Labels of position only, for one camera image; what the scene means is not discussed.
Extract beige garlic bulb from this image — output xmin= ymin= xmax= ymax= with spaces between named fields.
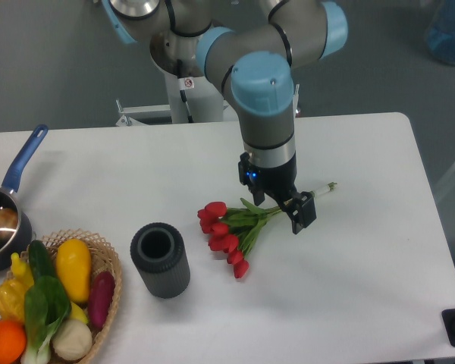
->
xmin=52 ymin=319 xmax=93 ymax=361

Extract yellow squash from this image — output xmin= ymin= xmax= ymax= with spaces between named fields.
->
xmin=55 ymin=239 xmax=92 ymax=305

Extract yellow banana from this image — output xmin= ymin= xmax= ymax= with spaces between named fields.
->
xmin=69 ymin=302 xmax=89 ymax=325

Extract orange fruit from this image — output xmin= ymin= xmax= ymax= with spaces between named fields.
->
xmin=0 ymin=320 xmax=27 ymax=363

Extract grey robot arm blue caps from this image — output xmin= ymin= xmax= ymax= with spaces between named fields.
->
xmin=103 ymin=1 xmax=348 ymax=233

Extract green cucumber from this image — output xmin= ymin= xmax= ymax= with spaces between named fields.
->
xmin=27 ymin=240 xmax=57 ymax=281

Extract brown bread roll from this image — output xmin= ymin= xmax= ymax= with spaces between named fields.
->
xmin=0 ymin=208 xmax=18 ymax=240

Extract red tulip bouquet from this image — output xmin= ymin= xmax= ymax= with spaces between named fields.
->
xmin=196 ymin=181 xmax=338 ymax=281

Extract green bok choy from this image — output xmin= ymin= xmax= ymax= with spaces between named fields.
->
xmin=20 ymin=275 xmax=73 ymax=364

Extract woven wicker basket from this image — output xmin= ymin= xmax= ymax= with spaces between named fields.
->
xmin=0 ymin=230 xmax=122 ymax=363

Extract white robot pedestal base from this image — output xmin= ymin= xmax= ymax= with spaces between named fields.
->
xmin=115 ymin=30 xmax=303 ymax=128

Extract dark saucepan blue handle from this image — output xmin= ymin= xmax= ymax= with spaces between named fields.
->
xmin=0 ymin=124 xmax=49 ymax=271

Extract blue translucent container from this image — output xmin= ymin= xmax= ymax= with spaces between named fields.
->
xmin=425 ymin=0 xmax=455 ymax=66

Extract purple eggplant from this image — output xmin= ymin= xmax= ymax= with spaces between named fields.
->
xmin=87 ymin=271 xmax=115 ymax=329

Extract small yellow pepper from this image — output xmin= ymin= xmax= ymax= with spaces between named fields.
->
xmin=11 ymin=253 xmax=34 ymax=288

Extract yellow bell pepper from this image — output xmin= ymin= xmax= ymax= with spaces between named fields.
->
xmin=0 ymin=279 xmax=27 ymax=324

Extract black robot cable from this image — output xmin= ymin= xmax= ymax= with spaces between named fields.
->
xmin=175 ymin=58 xmax=194 ymax=124

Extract dark grey ribbed vase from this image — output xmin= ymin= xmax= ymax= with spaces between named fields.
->
xmin=130 ymin=222 xmax=190 ymax=299

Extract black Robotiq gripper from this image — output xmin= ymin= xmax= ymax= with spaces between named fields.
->
xmin=238 ymin=152 xmax=317 ymax=234

